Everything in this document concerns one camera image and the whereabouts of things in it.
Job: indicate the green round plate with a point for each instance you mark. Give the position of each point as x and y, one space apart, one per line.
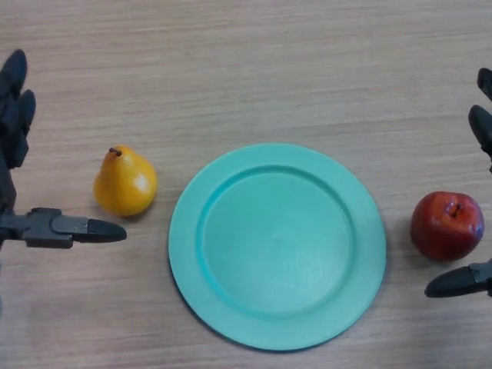
276 248

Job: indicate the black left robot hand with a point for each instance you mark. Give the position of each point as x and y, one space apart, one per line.
44 230

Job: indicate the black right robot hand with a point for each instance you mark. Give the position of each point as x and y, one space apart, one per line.
459 282

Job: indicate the red apple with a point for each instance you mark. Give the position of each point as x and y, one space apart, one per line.
447 227

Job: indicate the yellow pear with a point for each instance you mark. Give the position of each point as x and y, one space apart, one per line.
125 183

